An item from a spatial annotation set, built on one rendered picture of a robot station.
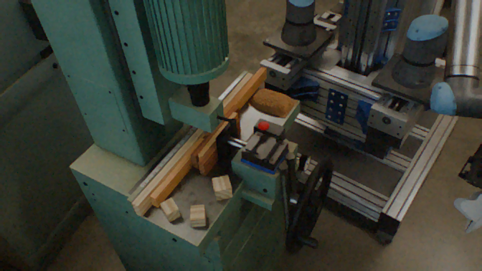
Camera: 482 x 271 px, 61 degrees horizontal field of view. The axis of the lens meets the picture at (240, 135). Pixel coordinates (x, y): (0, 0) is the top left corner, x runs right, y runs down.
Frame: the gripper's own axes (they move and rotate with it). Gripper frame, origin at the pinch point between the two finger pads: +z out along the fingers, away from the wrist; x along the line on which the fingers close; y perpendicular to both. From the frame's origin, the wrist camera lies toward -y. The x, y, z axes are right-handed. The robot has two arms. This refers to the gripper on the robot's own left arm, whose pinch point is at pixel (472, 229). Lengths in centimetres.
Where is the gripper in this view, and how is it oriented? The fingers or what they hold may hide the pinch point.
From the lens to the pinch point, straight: 101.2
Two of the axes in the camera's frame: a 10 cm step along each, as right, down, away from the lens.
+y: -8.5, -5.0, 1.7
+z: -5.0, 8.6, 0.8
